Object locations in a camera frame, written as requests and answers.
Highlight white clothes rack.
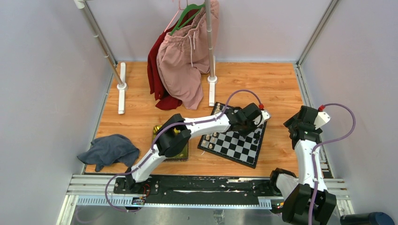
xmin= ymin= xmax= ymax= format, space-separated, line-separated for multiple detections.
xmin=74 ymin=0 xmax=218 ymax=114

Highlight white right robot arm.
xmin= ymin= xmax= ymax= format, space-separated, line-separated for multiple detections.
xmin=268 ymin=105 xmax=337 ymax=225

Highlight pink shorts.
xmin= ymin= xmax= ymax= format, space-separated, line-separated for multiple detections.
xmin=156 ymin=8 xmax=210 ymax=110

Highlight dark red garment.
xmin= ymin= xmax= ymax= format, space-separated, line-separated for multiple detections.
xmin=147 ymin=9 xmax=201 ymax=110

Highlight dark blue cylinder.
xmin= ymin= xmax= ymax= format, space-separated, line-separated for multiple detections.
xmin=340 ymin=212 xmax=395 ymax=225

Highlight pink clothes hanger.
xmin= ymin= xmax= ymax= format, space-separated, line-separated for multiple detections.
xmin=164 ymin=0 xmax=184 ymax=34

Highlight grey blue cloth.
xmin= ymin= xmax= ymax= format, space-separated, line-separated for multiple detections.
xmin=77 ymin=134 xmax=140 ymax=172

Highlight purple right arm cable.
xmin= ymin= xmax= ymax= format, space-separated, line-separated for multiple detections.
xmin=306 ymin=103 xmax=357 ymax=225

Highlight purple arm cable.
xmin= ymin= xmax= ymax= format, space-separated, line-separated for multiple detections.
xmin=306 ymin=103 xmax=357 ymax=225
xmin=104 ymin=89 xmax=264 ymax=213

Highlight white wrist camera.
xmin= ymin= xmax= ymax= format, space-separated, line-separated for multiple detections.
xmin=260 ymin=110 xmax=271 ymax=125
xmin=314 ymin=111 xmax=331 ymax=129

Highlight black chess piece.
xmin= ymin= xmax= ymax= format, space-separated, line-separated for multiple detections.
xmin=253 ymin=135 xmax=259 ymax=144

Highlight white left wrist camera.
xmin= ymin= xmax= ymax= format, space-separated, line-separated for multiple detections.
xmin=260 ymin=110 xmax=271 ymax=125

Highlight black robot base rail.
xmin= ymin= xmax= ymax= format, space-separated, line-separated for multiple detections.
xmin=67 ymin=173 xmax=346 ymax=215

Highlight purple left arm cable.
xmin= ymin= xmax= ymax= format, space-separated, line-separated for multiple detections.
xmin=104 ymin=89 xmax=264 ymax=213

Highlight green clothes hanger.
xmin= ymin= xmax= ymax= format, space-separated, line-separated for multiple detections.
xmin=169 ymin=3 xmax=206 ymax=36

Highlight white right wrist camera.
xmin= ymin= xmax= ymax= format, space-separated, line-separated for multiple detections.
xmin=314 ymin=111 xmax=331 ymax=129

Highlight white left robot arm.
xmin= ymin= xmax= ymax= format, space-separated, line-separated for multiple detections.
xmin=125 ymin=103 xmax=271 ymax=194

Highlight black and white chessboard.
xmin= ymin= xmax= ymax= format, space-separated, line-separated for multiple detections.
xmin=197 ymin=102 xmax=268 ymax=169

